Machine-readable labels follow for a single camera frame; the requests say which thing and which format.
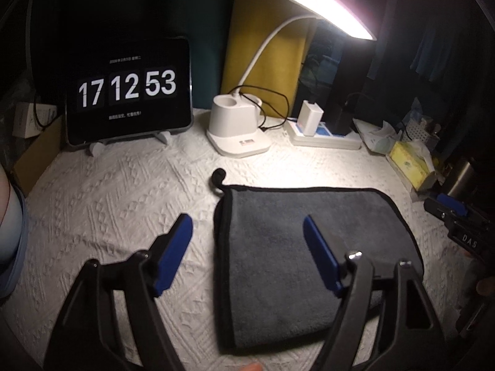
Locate white desk lamp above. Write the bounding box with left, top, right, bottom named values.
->
left=206, top=0, right=378, bottom=159

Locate cardboard box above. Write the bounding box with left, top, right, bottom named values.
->
left=13, top=115, right=66, bottom=196

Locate pale blue cloth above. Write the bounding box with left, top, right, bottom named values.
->
left=0, top=165, right=28, bottom=299

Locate white green tissue pack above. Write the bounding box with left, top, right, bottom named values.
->
left=354, top=118, right=403, bottom=154

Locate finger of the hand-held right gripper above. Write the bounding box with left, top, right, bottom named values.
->
left=423, top=193, right=484, bottom=236

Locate white charger plug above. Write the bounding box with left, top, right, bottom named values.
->
left=296, top=100, right=323, bottom=137

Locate tablet showing flip clock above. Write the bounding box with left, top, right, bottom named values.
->
left=64, top=36, right=194, bottom=148

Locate white power strip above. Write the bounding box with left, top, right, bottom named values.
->
left=283, top=117, right=363, bottom=151

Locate white textured table cover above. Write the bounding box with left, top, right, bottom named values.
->
left=0, top=107, right=478, bottom=371

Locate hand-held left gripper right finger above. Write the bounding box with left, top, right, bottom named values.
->
left=303, top=215, right=446, bottom=371

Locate metal mesh basket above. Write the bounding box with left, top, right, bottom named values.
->
left=401, top=117, right=442, bottom=144

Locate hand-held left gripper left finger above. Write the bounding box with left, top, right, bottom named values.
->
left=42, top=213, right=193, bottom=371

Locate yellow cloth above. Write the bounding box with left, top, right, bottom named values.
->
left=222, top=0, right=318, bottom=109

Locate metal cup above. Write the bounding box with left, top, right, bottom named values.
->
left=444, top=158, right=477, bottom=198

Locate black power adapter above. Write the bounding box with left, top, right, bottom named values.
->
left=328, top=100, right=355, bottom=137

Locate white tablet stand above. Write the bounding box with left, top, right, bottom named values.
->
left=87, top=129, right=173, bottom=157

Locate white wall socket box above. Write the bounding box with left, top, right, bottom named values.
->
left=13, top=102, right=59, bottom=139

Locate black cable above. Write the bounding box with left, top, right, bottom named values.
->
left=231, top=85, right=291, bottom=133

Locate grey towel with black edge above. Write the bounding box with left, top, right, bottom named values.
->
left=210, top=168, right=426, bottom=356

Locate yellow tissue pack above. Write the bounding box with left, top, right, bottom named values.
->
left=388, top=140, right=441, bottom=193

